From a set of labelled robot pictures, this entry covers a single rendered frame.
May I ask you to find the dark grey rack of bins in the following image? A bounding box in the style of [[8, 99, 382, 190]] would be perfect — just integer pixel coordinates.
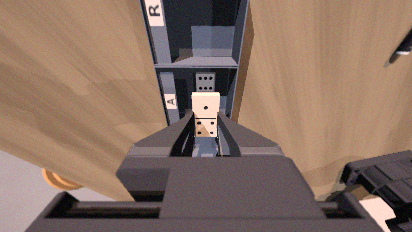
[[139, 0, 249, 157]]

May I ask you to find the white domino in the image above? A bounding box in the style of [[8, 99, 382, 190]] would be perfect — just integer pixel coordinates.
[[196, 72, 215, 92], [192, 92, 220, 137]]

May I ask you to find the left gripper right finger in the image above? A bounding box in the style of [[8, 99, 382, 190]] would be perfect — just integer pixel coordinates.
[[217, 111, 286, 157]]

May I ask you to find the black battery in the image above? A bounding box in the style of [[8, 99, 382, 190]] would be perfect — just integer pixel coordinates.
[[395, 30, 412, 55]]

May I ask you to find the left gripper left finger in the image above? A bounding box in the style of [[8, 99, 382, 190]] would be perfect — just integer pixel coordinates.
[[125, 111, 195, 157]]

